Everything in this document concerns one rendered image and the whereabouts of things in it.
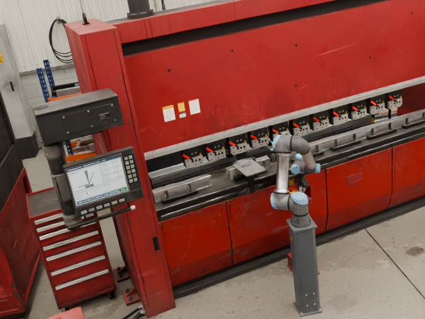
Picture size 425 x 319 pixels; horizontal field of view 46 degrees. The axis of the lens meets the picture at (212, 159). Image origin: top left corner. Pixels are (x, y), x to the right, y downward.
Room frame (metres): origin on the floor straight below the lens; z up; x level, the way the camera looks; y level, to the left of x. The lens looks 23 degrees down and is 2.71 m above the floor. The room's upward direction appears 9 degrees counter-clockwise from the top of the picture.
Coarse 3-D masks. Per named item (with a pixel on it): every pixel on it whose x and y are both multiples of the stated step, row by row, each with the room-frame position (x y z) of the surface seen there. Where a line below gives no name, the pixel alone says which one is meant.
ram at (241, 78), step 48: (192, 48) 3.74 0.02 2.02; (240, 48) 3.87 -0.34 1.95; (288, 48) 4.00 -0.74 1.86; (336, 48) 4.15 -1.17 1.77; (384, 48) 4.31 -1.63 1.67; (144, 96) 3.60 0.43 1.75; (192, 96) 3.72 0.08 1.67; (240, 96) 3.85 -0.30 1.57; (288, 96) 3.99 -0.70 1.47; (336, 96) 4.14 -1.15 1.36; (144, 144) 3.58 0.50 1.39; (192, 144) 3.70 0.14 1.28
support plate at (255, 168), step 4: (252, 160) 3.86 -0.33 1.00; (236, 164) 3.84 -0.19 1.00; (252, 164) 3.79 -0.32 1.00; (256, 164) 3.77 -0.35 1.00; (240, 168) 3.73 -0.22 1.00; (244, 168) 3.72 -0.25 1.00; (248, 168) 3.71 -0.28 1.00; (252, 168) 3.70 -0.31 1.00; (256, 168) 3.69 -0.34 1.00; (260, 168) 3.68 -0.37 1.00; (264, 168) 3.66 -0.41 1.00; (244, 172) 3.65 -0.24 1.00; (248, 172) 3.64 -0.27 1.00; (252, 172) 3.63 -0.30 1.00; (256, 172) 3.62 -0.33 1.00; (260, 172) 3.62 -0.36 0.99; (248, 176) 3.59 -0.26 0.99
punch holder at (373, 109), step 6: (378, 96) 4.28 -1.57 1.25; (384, 96) 4.31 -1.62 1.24; (366, 102) 4.31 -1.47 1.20; (378, 102) 4.28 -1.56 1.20; (384, 102) 4.30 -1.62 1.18; (366, 108) 4.32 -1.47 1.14; (372, 108) 4.26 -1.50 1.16; (378, 108) 4.28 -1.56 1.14; (384, 108) 4.30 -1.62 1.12; (372, 114) 4.27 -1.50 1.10
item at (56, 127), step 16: (80, 96) 3.11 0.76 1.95; (96, 96) 3.05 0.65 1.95; (112, 96) 2.99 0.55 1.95; (48, 112) 2.85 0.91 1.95; (64, 112) 2.89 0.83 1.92; (80, 112) 2.92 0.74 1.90; (96, 112) 2.95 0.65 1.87; (112, 112) 2.99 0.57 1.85; (48, 128) 2.85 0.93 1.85; (64, 128) 2.88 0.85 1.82; (80, 128) 2.91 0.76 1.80; (96, 128) 2.95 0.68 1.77; (48, 144) 2.93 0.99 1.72; (48, 160) 2.94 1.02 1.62; (64, 160) 2.95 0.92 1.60; (64, 176) 2.93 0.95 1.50; (64, 192) 2.92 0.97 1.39; (64, 208) 2.93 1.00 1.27
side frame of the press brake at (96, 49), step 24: (72, 24) 3.95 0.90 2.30; (96, 24) 3.71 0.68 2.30; (72, 48) 3.93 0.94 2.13; (96, 48) 3.31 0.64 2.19; (120, 48) 3.36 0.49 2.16; (96, 72) 3.30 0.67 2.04; (120, 72) 3.35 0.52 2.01; (120, 96) 3.34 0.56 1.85; (96, 144) 3.92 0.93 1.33; (120, 144) 3.32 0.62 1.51; (144, 168) 3.36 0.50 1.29; (144, 192) 3.35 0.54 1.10; (120, 216) 3.45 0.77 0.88; (144, 216) 3.33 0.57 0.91; (120, 240) 3.88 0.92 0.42; (144, 240) 3.32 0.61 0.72; (144, 264) 3.31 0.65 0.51; (144, 288) 3.29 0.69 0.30; (168, 288) 3.36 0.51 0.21
